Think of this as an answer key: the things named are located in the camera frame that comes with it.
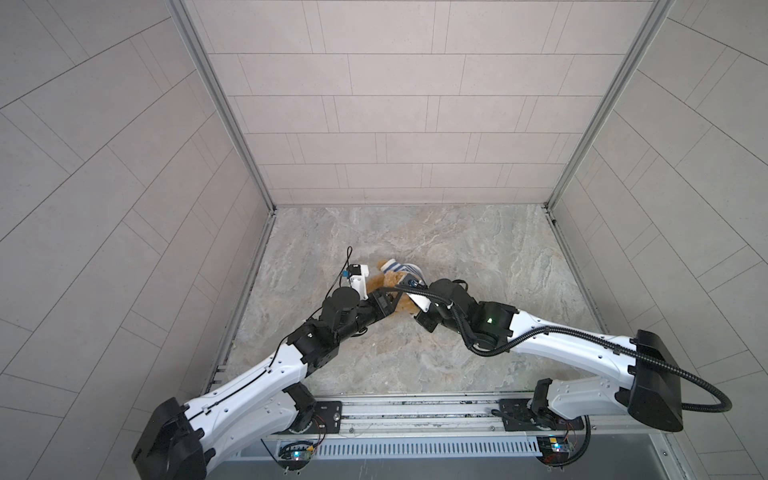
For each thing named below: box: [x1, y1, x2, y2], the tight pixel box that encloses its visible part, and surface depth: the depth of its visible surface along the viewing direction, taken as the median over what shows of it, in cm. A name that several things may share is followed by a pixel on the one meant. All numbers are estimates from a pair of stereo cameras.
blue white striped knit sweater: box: [380, 259, 428, 287], surface depth 80 cm
